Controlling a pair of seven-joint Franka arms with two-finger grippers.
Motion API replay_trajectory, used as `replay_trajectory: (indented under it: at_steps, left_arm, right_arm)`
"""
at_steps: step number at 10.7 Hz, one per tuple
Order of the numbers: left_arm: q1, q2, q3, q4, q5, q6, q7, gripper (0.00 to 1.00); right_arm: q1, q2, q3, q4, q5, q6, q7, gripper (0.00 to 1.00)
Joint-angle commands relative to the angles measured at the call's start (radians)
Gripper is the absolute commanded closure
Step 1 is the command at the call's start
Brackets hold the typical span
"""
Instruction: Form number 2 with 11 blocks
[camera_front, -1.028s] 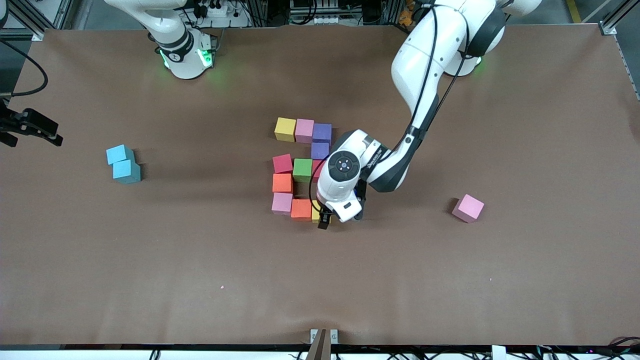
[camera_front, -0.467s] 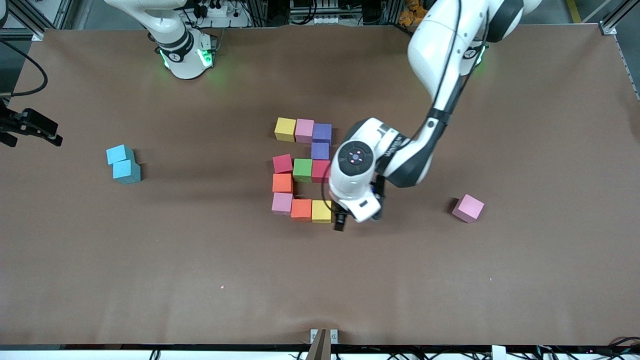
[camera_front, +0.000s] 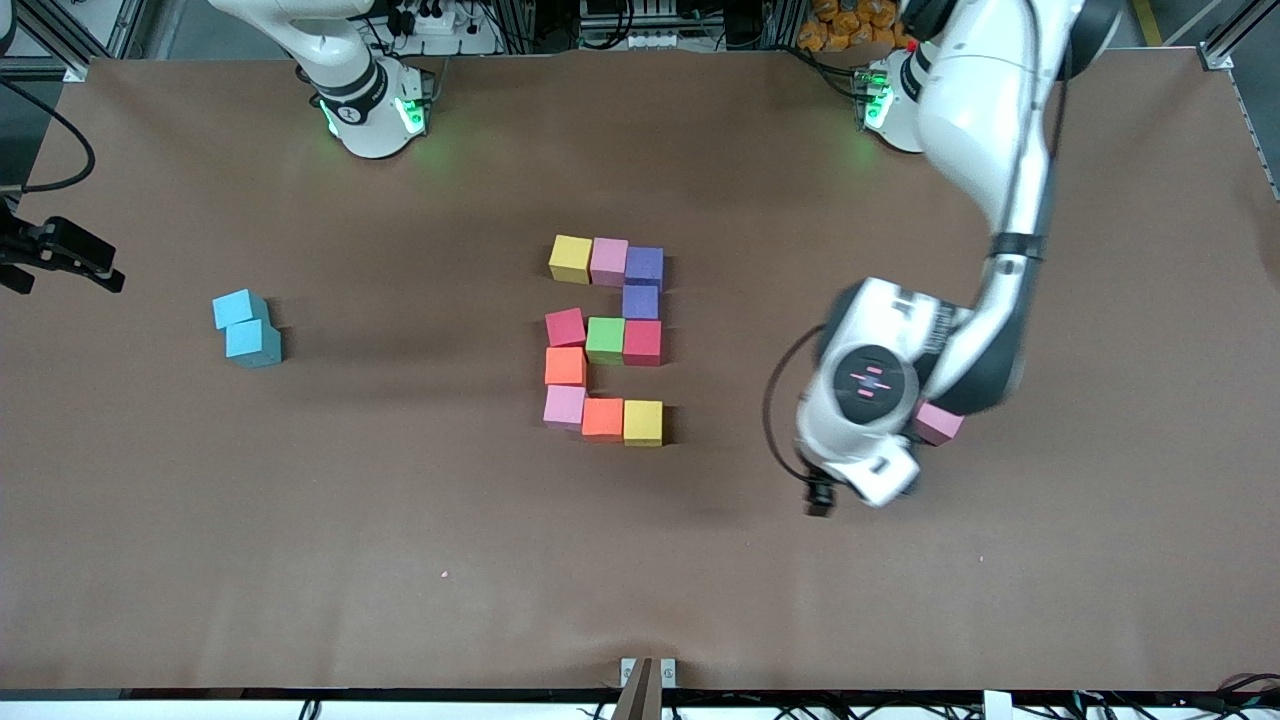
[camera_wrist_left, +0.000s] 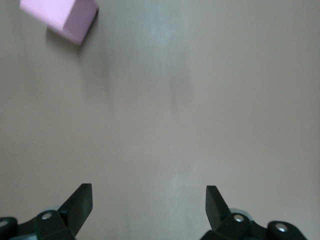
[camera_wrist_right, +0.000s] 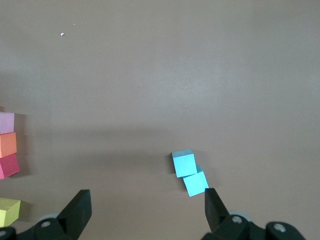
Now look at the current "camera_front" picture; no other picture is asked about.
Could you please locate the yellow foam cube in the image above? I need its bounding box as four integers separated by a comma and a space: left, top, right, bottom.
623, 400, 665, 447
549, 235, 593, 285

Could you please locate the green foam cube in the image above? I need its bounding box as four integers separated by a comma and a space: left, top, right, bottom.
585, 317, 627, 366

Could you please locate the pink foam cube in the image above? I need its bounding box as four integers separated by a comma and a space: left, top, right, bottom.
590, 237, 630, 288
914, 400, 967, 448
543, 385, 588, 431

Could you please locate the cyan foam cube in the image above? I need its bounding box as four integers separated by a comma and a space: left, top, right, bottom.
212, 289, 271, 331
225, 319, 283, 369

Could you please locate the brown table cover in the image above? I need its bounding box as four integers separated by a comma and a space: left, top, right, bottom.
0, 45, 1280, 693

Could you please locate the white power strip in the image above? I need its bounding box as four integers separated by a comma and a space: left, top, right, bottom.
385, 0, 463, 37

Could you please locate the orange objects pile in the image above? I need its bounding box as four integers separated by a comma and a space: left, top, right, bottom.
798, 0, 916, 53

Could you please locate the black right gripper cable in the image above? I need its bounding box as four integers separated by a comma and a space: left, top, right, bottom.
0, 78, 97, 196

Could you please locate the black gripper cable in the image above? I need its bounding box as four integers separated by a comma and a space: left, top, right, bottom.
0, 78, 97, 196
760, 325, 836, 486

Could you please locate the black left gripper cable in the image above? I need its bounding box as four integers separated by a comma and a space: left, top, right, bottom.
760, 325, 836, 486

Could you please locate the aluminium frame rail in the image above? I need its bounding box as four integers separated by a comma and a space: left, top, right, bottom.
0, 0, 131, 83
1195, 0, 1280, 201

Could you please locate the silver metal bracket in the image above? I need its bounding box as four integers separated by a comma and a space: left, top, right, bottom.
620, 657, 677, 691

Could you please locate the black cable bundle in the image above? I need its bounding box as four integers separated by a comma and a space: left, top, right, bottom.
1205, 672, 1280, 717

